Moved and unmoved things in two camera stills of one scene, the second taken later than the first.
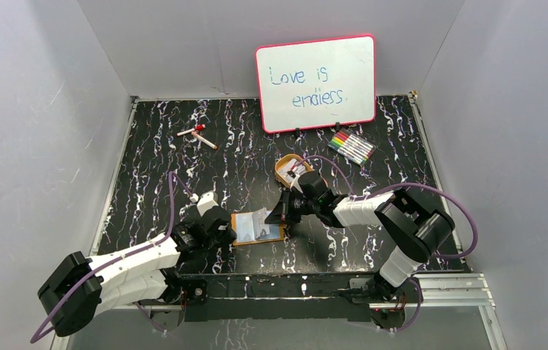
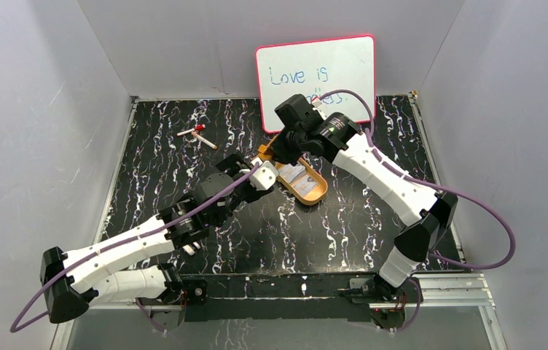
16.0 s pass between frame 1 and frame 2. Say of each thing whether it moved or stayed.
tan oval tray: moved
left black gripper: moved
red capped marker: stayed
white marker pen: stayed
